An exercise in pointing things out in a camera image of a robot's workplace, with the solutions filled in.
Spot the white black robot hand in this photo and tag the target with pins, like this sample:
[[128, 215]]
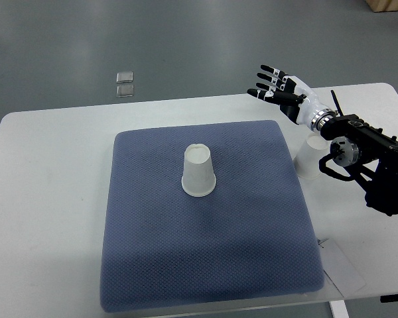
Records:
[[296, 100]]

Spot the white paper cup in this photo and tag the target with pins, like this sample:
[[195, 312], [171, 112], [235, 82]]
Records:
[[198, 177], [306, 161]]

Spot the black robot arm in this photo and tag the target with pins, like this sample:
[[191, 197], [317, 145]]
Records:
[[361, 153]]

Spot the wooden furniture corner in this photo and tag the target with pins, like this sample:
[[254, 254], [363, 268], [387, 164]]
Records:
[[380, 6]]

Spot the blue textured cushion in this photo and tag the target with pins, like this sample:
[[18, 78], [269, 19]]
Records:
[[251, 237]]

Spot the white paper tag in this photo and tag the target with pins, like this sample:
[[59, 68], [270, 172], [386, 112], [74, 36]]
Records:
[[339, 269]]

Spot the upper metal floor plate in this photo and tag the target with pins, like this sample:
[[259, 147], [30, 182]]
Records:
[[124, 77]]

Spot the white table leg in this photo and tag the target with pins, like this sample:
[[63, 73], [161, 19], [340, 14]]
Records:
[[338, 309]]

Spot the black table control panel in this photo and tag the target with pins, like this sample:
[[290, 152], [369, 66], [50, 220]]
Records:
[[389, 298]]

